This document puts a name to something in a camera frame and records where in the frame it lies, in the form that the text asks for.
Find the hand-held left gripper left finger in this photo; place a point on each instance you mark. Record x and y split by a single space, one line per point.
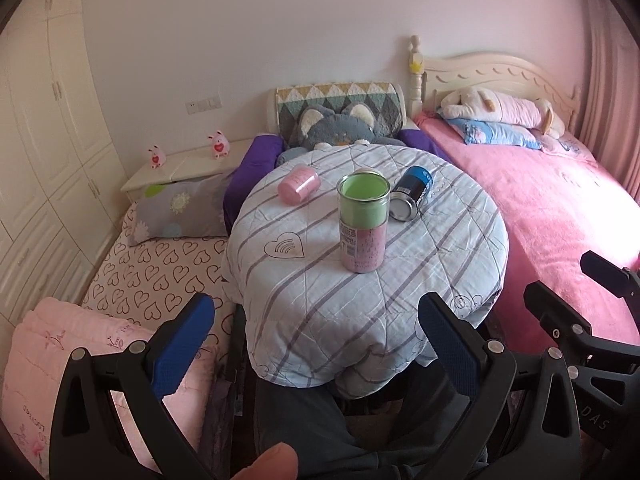
182 347

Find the white wall socket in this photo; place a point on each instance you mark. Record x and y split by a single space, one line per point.
203 102

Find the purple cushion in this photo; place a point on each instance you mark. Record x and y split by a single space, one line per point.
420 142
250 175

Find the folded pink blanket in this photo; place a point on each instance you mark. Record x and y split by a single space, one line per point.
45 360

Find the pink bed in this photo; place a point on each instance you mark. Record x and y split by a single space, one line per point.
540 220

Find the cream bed headboard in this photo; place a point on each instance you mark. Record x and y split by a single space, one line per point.
500 72

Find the plain pink cup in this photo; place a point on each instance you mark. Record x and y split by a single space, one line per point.
298 185

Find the striped quilt table cover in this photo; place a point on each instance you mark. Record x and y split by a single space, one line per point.
310 285

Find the blue and black cup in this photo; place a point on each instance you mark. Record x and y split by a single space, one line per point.
411 191

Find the pink can with green cup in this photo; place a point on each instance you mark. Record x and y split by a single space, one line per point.
363 200

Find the heart print bed sheet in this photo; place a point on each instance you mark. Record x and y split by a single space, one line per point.
160 275

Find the person's left hand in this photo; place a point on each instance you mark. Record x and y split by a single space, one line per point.
270 462

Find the white nightstand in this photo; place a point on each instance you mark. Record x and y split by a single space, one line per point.
190 165

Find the diamond pattern quilted cover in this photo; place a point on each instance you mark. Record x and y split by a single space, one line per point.
340 95

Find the person's legs in grey trousers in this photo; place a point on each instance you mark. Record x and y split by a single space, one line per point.
310 435

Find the cream wardrobe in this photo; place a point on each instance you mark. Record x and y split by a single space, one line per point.
45 135

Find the pink printed cup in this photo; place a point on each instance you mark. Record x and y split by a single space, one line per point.
363 250

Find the grey flower print pillow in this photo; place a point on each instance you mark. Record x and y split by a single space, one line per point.
180 207

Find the grey cat plush toy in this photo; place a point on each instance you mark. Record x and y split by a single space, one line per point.
330 132

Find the pink curtain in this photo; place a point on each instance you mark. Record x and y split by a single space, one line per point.
612 85

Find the blue printed pillow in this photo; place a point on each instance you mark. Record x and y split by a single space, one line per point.
495 135

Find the white pillow with blue print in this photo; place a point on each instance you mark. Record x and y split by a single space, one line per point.
567 144

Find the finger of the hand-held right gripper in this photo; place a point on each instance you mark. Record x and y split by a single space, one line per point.
607 272
555 312

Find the white and pink plush toy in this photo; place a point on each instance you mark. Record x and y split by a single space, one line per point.
500 107

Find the pink rabbit figurine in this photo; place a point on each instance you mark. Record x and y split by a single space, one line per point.
157 157
219 145

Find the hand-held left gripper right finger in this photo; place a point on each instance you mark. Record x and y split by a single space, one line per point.
450 350

